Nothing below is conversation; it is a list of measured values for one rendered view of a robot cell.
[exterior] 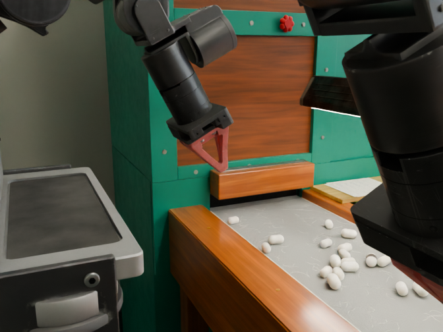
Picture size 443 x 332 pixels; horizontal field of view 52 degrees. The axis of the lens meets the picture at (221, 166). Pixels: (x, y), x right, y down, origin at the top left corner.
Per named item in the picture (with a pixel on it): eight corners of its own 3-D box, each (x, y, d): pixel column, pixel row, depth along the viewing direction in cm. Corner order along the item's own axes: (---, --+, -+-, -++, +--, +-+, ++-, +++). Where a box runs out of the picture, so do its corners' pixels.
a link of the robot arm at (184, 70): (132, 51, 62) (142, 51, 57) (174, 27, 63) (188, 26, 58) (156, 95, 65) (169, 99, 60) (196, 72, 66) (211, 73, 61)
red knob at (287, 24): (281, 32, 119) (281, 14, 118) (277, 32, 121) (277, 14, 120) (295, 32, 121) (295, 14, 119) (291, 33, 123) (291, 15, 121)
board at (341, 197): (341, 203, 123) (342, 199, 122) (310, 189, 136) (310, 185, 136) (430, 189, 136) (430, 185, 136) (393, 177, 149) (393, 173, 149)
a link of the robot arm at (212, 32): (114, 8, 61) (128, 3, 54) (184, -28, 64) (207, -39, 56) (157, 86, 66) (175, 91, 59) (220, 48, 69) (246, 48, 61)
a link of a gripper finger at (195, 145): (228, 152, 74) (202, 102, 70) (248, 161, 67) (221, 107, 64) (194, 174, 72) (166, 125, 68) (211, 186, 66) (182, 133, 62)
